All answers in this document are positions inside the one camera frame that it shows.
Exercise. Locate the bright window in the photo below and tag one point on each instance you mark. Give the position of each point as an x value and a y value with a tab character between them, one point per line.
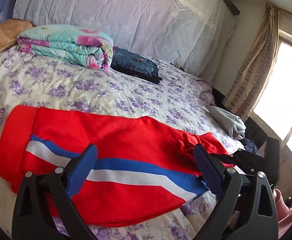
274	107

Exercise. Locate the grey folded garment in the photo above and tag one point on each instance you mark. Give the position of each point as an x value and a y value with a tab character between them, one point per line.
232	124

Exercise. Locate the folded teal floral blanket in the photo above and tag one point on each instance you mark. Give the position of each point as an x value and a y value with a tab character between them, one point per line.
88	48

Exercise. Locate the beige checked curtain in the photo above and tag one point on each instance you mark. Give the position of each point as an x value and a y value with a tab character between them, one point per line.
256	69

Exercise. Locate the white lace covered headboard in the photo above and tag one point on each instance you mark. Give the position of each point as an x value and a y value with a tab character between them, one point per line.
190	34

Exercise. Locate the folded dark denim jeans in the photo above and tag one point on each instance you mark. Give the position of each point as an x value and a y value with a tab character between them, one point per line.
135	65

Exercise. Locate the red pants with blue stripe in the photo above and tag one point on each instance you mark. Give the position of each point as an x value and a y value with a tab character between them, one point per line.
142	168

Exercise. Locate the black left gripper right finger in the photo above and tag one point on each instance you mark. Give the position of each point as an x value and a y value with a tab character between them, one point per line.
245	208

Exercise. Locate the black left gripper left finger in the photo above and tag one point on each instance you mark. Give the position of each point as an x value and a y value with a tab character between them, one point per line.
31	216

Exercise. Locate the dark navy garment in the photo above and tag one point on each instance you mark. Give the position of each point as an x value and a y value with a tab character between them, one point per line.
250	146

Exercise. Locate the purple floral bedspread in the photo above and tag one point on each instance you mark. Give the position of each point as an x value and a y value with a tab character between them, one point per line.
180	100

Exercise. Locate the brown orange pillow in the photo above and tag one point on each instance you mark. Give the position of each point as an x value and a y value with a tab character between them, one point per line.
10	29

